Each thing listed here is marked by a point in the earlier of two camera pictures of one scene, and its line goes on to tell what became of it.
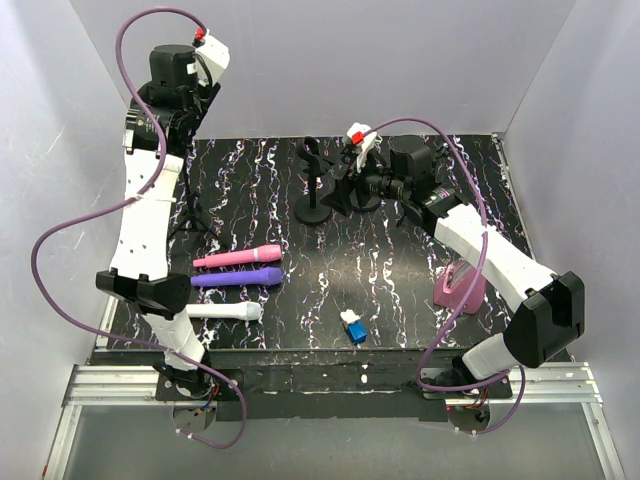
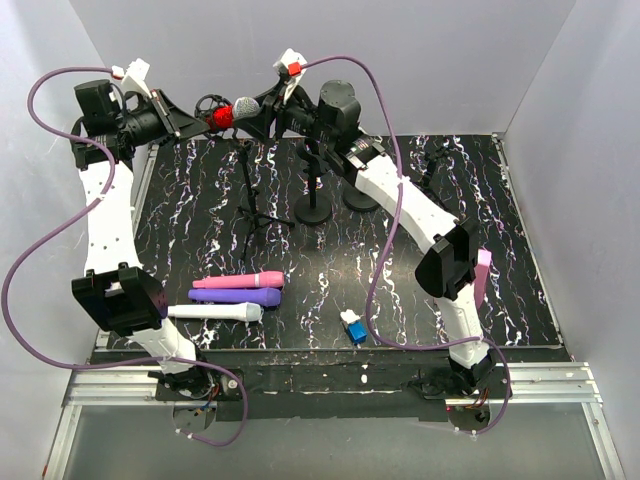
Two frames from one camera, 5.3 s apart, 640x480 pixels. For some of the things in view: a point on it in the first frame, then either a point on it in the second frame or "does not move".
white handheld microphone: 246,310 does not move
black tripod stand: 410,166 to 431,153
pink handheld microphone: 264,252 to 264,279
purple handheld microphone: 267,276 to 261,296
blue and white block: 356,331 does not move
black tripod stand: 193,215 to 254,213
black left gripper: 207,92 to 174,122
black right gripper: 338,199 to 262,120
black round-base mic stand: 316,165 does not move
